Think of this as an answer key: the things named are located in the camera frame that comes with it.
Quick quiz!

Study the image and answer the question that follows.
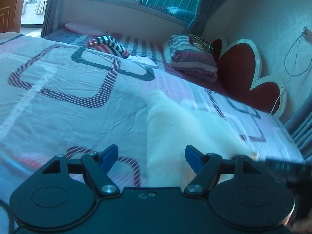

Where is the cream knit sweater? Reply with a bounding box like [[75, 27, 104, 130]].
[[146, 90, 258, 189]]

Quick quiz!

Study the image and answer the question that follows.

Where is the blue curtain far right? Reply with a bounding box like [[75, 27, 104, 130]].
[[285, 96, 311, 160]]

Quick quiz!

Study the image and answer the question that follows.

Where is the patterned pastel quilt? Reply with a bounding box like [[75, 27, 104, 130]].
[[1, 33, 303, 201]]

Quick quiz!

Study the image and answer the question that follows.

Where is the striped purple pillow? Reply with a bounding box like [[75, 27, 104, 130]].
[[163, 35, 218, 83]]

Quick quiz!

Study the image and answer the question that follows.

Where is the red white scalloped headboard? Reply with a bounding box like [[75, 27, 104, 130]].
[[212, 37, 287, 118]]

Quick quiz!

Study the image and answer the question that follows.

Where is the red black striped cloth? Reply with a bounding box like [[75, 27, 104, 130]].
[[84, 35, 130, 59]]

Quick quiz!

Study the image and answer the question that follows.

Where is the dark patterned item on pillow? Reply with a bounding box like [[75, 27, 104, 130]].
[[188, 34, 213, 54]]

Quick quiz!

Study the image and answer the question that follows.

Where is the striped bed sheet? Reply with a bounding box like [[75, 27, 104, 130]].
[[44, 27, 228, 96]]

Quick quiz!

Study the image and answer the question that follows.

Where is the pink small pillow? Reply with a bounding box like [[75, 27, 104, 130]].
[[65, 22, 108, 37]]

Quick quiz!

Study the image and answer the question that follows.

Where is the grey curtain left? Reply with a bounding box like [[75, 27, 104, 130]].
[[41, 0, 63, 37]]

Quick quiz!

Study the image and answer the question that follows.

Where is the teal cushion on sill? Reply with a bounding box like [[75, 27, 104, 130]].
[[167, 6, 195, 23]]

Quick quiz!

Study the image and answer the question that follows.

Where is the brown wooden door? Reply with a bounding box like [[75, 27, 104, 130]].
[[1, 0, 24, 33]]

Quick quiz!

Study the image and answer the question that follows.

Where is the white charging cable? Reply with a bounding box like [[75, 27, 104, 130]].
[[269, 26, 312, 115]]

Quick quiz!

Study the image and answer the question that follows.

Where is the wall power socket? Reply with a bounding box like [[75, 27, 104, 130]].
[[302, 27, 312, 43]]

